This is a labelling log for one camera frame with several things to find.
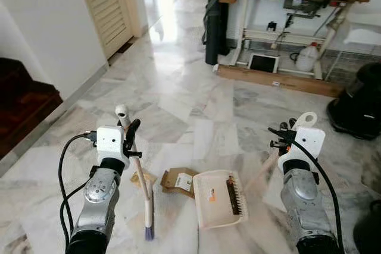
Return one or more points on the beige broom with purple bristles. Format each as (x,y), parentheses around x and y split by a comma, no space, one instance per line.
(147,206)

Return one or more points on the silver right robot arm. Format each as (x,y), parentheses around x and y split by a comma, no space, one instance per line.
(303,200)

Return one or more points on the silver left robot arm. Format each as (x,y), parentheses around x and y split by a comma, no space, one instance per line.
(98,197)

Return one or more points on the small brown cardboard scrap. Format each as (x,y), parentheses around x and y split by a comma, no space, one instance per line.
(143,178)

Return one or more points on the long wooden plank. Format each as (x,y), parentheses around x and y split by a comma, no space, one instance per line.
(280,80)

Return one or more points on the torn cardboard with white label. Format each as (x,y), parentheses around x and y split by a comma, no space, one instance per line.
(175,179)

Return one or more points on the white plastic jug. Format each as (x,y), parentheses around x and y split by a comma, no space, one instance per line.
(306,59)

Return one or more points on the dark wooden staircase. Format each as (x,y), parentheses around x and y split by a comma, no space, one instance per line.
(24,102)

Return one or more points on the tall black bag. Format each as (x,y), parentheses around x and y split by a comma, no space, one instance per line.
(214,28)

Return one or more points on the cream louvered door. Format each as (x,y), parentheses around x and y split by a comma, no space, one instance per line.
(107,4)

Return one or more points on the black rounded object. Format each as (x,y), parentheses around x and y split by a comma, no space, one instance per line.
(370,230)

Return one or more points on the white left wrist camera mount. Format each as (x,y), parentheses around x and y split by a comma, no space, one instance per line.
(110,141)

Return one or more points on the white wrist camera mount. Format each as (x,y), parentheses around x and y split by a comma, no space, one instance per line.
(110,141)
(306,142)

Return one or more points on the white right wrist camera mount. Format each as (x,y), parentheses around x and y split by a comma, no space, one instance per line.
(306,142)

